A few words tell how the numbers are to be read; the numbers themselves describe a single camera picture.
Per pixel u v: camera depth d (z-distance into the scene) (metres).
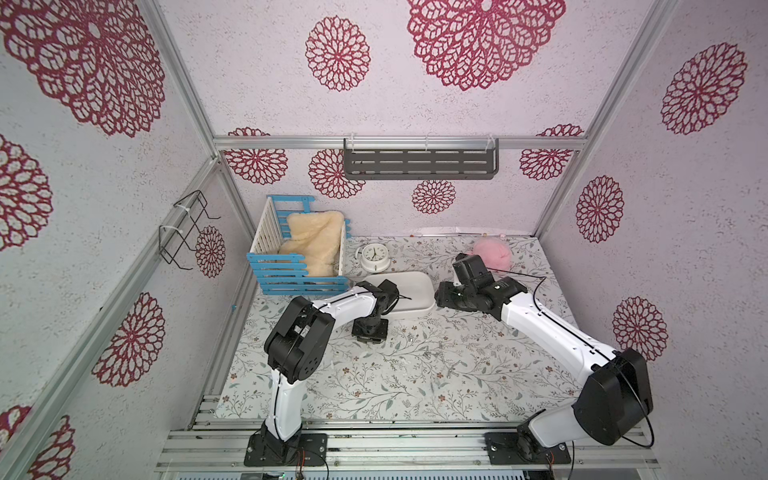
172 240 0.73
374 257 1.09
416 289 1.06
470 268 0.64
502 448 0.73
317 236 1.09
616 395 0.42
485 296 0.59
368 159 1.00
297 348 0.51
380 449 0.75
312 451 0.73
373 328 0.80
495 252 1.06
